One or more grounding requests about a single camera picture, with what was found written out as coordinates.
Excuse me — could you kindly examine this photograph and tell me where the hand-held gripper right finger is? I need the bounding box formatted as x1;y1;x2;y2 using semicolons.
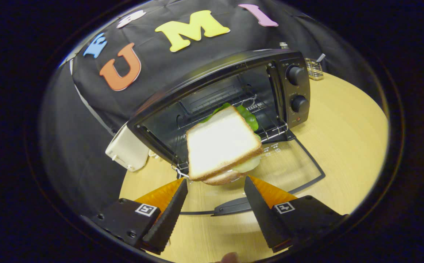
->
244;175;349;253

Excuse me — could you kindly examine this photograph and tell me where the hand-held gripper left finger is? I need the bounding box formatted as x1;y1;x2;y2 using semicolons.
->
84;178;189;255

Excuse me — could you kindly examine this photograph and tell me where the white bread sandwich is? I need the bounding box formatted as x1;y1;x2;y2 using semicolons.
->
186;103;264;186

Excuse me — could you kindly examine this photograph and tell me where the black toaster oven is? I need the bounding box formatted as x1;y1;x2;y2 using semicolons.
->
127;49;325;217

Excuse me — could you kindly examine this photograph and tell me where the white pop-up toaster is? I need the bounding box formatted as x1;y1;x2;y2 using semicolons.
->
105;123;150;172

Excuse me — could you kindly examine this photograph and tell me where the clear glass jar with spoon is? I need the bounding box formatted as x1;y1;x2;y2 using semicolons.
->
304;53;326;81

